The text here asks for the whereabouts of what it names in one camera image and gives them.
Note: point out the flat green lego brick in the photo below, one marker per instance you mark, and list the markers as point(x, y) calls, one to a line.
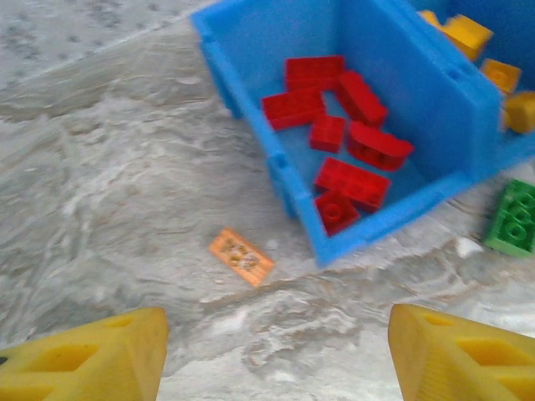
point(514, 217)

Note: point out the blue plastic bin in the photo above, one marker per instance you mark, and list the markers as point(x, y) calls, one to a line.
point(516, 154)
point(418, 83)

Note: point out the small red lego brick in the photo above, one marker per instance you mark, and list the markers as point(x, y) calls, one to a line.
point(336, 213)
point(327, 133)

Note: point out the yellow lego brick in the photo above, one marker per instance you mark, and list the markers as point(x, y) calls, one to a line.
point(468, 37)

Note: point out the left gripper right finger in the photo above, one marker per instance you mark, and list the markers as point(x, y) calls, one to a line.
point(468, 359)

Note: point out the orange lego brick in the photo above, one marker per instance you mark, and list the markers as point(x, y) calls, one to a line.
point(500, 75)
point(520, 113)
point(428, 17)

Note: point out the long red lego brick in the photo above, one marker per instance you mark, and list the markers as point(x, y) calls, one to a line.
point(292, 108)

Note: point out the printed flat tile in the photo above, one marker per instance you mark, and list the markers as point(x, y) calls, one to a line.
point(241, 257)

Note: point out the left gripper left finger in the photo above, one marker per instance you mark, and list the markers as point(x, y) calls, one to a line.
point(83, 359)

